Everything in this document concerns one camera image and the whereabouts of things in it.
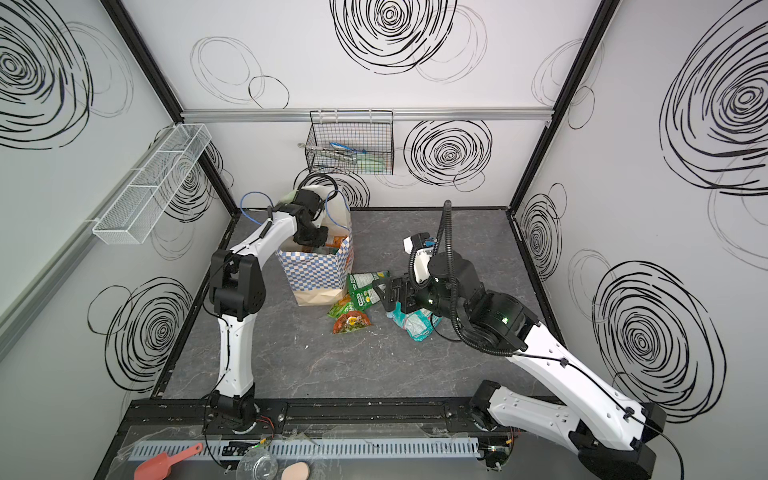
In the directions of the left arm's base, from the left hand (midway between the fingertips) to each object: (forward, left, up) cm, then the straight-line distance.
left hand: (323, 239), depth 101 cm
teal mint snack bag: (-27, -32, -5) cm, 42 cm away
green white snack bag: (-17, -15, -4) cm, 23 cm away
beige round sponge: (-62, -4, -6) cm, 62 cm away
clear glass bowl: (-61, +5, -7) cm, 62 cm away
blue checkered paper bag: (-20, -4, +9) cm, 22 cm away
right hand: (-31, -23, +25) cm, 46 cm away
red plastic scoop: (-62, +26, -4) cm, 68 cm away
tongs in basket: (+16, -6, +25) cm, 30 cm away
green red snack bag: (-28, -12, -4) cm, 31 cm away
